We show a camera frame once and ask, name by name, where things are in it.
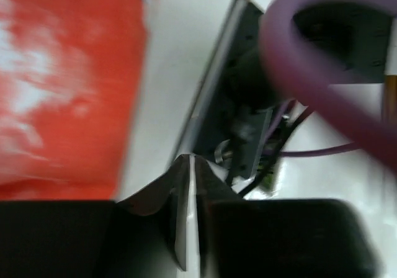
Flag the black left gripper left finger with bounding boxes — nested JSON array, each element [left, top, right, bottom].
[[1, 155, 190, 277]]

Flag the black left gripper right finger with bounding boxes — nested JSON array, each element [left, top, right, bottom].
[[195, 156, 380, 277]]

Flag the red white tie-dye trousers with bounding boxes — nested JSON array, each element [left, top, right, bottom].
[[1, 0, 146, 200]]

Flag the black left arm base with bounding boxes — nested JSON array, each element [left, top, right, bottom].
[[194, 0, 391, 179]]

